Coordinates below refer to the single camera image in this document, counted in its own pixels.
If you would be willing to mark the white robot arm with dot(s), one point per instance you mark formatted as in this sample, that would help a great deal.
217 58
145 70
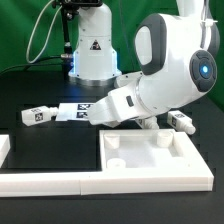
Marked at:
175 54

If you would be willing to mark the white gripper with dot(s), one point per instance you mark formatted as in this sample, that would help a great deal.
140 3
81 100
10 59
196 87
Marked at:
119 105

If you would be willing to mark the paper sheet with AprilTags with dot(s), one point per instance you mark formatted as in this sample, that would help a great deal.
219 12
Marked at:
73 111

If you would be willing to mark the white U-shaped obstacle fence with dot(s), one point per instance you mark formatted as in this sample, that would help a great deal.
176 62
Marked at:
192 175

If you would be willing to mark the black camera stand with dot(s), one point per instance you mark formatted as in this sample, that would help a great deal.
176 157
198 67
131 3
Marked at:
68 10

